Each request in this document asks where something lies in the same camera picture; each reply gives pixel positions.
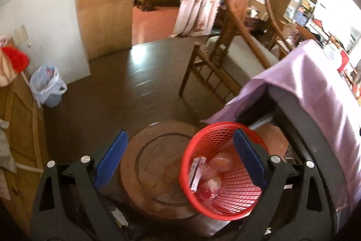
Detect white plastic bag bin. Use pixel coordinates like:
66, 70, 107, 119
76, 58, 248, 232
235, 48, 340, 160
29, 66, 67, 108

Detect red mesh trash basket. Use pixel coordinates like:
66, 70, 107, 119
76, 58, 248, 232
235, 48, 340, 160
179, 122, 267, 221

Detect wooden armchair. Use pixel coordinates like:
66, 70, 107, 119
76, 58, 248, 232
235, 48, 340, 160
178, 0, 282, 105

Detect red cloth on cabinet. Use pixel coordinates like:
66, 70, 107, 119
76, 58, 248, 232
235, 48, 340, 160
2, 47, 30, 74

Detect round wooden stool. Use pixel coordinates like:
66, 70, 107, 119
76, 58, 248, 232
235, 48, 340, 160
120, 120, 197, 220

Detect wooden cabinet at left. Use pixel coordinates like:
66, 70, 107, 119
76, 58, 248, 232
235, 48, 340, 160
1, 75, 49, 235

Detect purple tablecloth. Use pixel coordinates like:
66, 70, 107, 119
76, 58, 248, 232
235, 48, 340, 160
205, 40, 360, 211

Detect floral pink curtain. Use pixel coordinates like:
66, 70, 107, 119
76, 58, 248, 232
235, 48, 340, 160
171, 0, 220, 38

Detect white wrapper in basket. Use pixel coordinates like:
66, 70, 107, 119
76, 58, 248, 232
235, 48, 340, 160
188, 157, 206, 193

